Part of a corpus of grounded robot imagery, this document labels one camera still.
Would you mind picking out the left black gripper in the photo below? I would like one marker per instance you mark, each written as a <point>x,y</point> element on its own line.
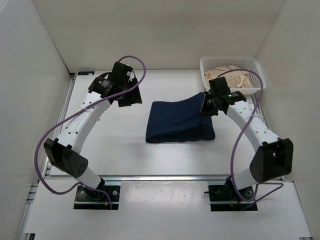
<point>135,98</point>

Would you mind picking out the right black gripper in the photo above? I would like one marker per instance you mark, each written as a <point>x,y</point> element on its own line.
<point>204,109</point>

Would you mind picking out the dark blue denim trousers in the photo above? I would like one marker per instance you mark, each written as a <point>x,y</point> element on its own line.
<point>179,122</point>

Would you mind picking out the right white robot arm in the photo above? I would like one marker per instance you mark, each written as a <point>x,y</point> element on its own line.
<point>273,155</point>

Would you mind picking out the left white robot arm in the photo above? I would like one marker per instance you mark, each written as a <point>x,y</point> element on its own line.
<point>64,151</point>

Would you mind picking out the beige trousers in basket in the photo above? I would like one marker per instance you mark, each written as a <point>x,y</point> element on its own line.
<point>234,79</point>

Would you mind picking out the white plastic mesh basket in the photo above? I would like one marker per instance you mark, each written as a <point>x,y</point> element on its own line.
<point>248,64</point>

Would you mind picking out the blue label sticker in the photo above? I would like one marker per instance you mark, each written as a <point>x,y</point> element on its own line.
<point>85,73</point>

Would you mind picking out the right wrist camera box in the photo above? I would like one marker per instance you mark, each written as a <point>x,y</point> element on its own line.
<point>219,86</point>

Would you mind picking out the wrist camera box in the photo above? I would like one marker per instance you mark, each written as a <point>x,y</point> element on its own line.
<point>219,86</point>
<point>120,73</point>

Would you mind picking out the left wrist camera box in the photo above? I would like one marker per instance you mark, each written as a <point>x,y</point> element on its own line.
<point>120,73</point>

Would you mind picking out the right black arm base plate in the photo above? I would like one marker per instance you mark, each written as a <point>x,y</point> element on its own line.
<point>223,199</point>

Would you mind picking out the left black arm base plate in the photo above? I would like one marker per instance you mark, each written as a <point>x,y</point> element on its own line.
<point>87,200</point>

